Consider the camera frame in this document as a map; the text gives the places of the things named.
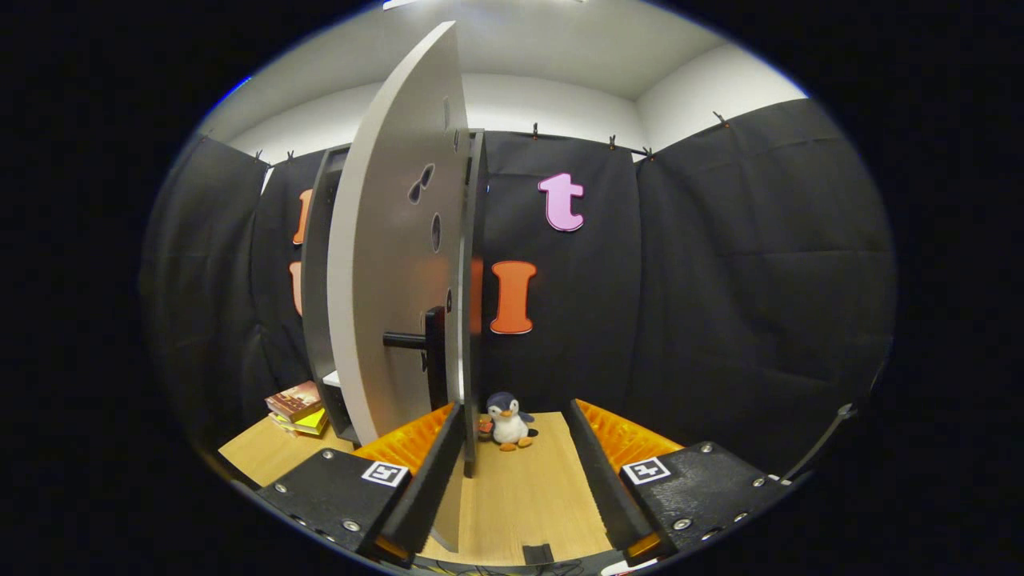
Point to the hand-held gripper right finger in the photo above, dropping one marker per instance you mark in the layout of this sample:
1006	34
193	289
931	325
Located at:
612	496

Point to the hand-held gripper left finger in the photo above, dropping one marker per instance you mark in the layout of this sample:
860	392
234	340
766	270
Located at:
432	488

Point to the grey shoe cabinet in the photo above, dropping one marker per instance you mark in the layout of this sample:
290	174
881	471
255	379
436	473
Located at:
318	320

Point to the beige shoe cabinet door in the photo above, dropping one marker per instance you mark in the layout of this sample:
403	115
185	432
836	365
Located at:
384	264

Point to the small red toy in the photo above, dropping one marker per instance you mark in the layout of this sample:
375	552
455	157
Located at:
485	430

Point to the small black block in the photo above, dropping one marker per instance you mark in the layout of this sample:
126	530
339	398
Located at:
538	554

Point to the penguin plush toy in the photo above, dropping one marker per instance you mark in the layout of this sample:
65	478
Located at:
508	424

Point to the yellow book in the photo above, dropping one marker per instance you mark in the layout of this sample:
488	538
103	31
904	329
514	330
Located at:
312	422

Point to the brown book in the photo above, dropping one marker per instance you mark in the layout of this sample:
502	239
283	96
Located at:
294	400

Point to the thin book with pale pages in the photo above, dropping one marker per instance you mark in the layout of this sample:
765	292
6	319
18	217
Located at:
280	424

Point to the black backdrop cloth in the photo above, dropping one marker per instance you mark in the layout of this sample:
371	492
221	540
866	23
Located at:
720	280

